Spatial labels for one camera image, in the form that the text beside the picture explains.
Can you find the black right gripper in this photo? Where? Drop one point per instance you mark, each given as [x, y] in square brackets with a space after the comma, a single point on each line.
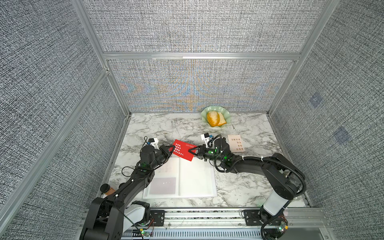
[202, 150]

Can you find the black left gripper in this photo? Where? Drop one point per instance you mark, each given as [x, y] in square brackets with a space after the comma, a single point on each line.
[163, 149]

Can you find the small red card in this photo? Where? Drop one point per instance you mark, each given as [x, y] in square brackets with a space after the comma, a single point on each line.
[181, 150]

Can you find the white photo album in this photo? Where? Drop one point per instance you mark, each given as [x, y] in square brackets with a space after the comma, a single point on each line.
[180, 178]

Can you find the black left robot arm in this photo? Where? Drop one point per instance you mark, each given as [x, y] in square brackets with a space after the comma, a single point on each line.
[105, 218]

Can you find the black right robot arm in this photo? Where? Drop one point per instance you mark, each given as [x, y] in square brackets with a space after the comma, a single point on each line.
[287, 181]

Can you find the large orange bread roll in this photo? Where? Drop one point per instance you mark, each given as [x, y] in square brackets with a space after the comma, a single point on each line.
[213, 118]

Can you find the pink card red characters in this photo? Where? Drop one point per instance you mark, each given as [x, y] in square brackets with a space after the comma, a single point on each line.
[236, 143]

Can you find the small bread slice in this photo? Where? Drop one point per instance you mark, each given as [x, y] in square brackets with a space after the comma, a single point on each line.
[222, 120]

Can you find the light green wavy bowl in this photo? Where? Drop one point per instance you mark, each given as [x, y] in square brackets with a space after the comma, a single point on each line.
[225, 112]

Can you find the brown cup black lid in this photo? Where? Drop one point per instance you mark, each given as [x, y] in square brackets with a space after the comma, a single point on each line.
[107, 190]

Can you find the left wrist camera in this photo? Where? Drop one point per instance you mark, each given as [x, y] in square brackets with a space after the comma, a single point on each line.
[153, 142]

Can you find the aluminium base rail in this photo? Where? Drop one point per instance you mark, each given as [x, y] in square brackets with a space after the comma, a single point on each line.
[228, 224]

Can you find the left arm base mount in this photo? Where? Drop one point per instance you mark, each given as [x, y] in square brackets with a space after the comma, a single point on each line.
[142, 215]

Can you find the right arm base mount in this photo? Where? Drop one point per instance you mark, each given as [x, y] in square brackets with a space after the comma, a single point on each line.
[272, 226]

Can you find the aluminium enclosure frame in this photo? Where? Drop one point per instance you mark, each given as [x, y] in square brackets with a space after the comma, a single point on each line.
[16, 199]

